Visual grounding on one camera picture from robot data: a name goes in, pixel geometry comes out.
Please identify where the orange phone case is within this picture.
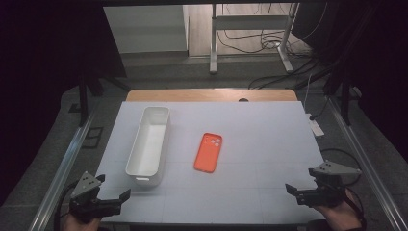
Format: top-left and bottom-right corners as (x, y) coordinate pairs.
(192, 132), (223, 174)

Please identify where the long black floor cable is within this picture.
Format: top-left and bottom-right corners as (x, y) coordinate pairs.
(247, 57), (325, 90)

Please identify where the right hand-held gripper black cable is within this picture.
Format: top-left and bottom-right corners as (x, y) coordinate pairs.
(344, 187), (368, 229)

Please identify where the looped black cable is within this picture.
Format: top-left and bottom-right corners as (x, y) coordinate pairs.
(319, 147), (363, 187)

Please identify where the white cabinet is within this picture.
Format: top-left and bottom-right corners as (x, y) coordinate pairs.
(103, 4), (190, 54)

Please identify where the person's left hand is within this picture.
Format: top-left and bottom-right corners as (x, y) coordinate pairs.
(62, 213), (103, 231)

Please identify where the hand-held gripper black cable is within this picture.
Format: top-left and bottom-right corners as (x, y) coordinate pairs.
(344, 187), (368, 229)
(53, 181), (80, 231)

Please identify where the person's right hand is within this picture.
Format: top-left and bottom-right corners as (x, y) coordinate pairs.
(313, 189), (364, 231)

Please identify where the white power strip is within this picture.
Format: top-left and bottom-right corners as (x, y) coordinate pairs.
(307, 113), (326, 139)

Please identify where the black curtain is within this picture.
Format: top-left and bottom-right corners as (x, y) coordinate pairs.
(293, 0), (408, 162)
(0, 0), (127, 206)

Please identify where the white plastic storage bin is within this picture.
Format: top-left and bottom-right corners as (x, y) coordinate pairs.
(124, 106), (171, 188)

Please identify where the white table cover board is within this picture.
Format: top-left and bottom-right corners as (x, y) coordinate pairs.
(92, 101), (326, 225)

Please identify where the tangle of black floor cables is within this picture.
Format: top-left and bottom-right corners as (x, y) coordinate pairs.
(217, 28), (311, 56)

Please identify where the left hand-held gripper black cable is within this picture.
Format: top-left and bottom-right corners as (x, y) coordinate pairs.
(53, 181), (80, 231)

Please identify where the black metal stand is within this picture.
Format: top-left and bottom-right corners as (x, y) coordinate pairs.
(322, 73), (364, 126)
(67, 72), (131, 127)

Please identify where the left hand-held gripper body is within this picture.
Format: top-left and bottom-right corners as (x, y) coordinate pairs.
(68, 171), (123, 224)

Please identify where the aluminium rail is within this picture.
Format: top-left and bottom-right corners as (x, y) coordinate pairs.
(28, 107), (99, 231)
(326, 95), (408, 231)

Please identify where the white metal desk frame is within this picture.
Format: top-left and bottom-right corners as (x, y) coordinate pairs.
(209, 3), (300, 75)

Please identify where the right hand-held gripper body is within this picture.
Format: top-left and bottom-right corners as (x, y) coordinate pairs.
(296, 160), (363, 207)

